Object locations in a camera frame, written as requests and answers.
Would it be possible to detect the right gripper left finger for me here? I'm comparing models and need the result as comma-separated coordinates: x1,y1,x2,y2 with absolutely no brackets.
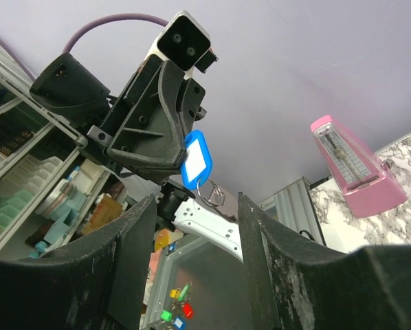
0,196,157,329

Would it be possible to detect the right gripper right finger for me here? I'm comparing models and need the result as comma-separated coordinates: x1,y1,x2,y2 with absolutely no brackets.
238,195,411,329

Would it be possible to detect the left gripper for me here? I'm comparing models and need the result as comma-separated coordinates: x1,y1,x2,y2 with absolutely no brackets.
76,54,208,179

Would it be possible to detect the blue key tag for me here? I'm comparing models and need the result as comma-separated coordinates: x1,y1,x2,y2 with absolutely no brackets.
180,130,213,190

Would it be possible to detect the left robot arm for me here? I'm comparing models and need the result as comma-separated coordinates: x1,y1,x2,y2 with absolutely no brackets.
30,53,243,259

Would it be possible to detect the pink metronome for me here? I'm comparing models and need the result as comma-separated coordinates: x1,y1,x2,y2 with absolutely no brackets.
311,115,408,218

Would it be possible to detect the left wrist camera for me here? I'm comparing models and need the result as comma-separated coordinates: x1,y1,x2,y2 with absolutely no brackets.
145,10,219,78

